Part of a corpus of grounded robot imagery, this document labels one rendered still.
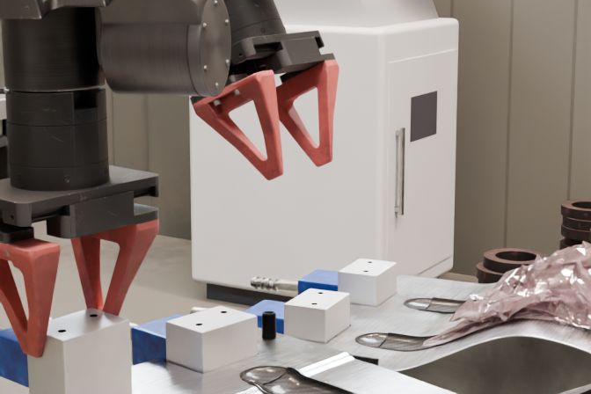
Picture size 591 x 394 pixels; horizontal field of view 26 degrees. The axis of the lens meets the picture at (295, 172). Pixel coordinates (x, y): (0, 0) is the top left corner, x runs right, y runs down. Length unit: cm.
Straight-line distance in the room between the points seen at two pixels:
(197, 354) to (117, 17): 24
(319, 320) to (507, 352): 17
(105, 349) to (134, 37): 19
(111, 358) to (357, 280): 37
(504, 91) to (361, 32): 77
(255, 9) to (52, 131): 29
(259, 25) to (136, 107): 426
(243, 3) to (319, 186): 288
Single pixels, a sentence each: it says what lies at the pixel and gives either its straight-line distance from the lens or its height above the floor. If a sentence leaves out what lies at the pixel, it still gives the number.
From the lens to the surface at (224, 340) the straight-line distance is 84.
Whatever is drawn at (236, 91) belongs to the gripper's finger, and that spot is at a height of 105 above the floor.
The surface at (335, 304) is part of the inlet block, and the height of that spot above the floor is 88.
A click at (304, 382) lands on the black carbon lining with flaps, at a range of 83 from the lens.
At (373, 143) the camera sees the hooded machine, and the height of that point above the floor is 56.
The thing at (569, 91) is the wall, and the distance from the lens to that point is 423.
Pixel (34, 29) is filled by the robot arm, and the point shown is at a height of 111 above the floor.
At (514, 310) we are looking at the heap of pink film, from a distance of 93.
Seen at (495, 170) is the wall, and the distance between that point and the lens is 437.
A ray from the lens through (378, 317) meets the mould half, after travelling 106.
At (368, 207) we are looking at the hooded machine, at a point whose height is 37.
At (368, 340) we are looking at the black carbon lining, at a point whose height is 85.
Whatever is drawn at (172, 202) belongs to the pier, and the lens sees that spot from 499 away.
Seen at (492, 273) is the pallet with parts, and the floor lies 30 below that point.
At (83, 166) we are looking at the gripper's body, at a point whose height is 104.
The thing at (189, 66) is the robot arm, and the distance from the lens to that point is 69.
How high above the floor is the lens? 117
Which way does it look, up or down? 11 degrees down
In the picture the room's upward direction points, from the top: straight up
